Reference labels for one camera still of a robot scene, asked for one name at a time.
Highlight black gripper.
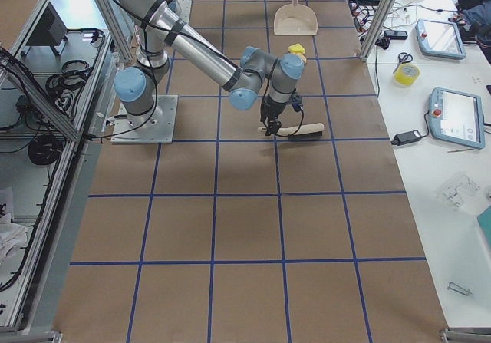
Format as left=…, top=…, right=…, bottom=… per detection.
left=260, top=91, right=303, bottom=135

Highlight white hand brush black bristles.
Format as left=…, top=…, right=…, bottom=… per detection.
left=258, top=123, right=325, bottom=140

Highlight toy croissant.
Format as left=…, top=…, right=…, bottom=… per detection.
left=296, top=53, right=307, bottom=64

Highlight yellow sponge piece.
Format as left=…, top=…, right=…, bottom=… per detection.
left=288, top=43, right=305, bottom=54

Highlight beige plastic dustpan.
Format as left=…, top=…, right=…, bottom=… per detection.
left=273, top=0, right=318, bottom=36

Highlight yellow tape roll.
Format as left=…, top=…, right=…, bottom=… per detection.
left=393, top=63, right=420, bottom=88

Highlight small black power brick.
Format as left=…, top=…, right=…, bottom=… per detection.
left=391, top=130, right=422, bottom=147

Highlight near teach pendant tablet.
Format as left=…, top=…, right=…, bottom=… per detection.
left=429, top=87, right=486, bottom=150

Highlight teach pendant tablet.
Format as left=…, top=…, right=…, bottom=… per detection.
left=429, top=87, right=486, bottom=150
left=415, top=19, right=466, bottom=60

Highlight far teach pendant tablet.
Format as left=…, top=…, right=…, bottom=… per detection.
left=415, top=19, right=466, bottom=60

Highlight clear plastic packaging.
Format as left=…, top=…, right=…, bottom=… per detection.
left=436, top=172, right=481, bottom=209

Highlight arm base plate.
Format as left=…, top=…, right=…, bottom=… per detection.
left=110, top=94, right=178, bottom=144

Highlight black handled scissors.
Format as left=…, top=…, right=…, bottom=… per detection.
left=393, top=52, right=413, bottom=74

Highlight aluminium frame post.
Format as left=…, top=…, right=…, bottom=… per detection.
left=359, top=0, right=395, bottom=62

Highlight coiled black cables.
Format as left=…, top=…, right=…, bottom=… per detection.
left=26, top=61, right=107, bottom=167

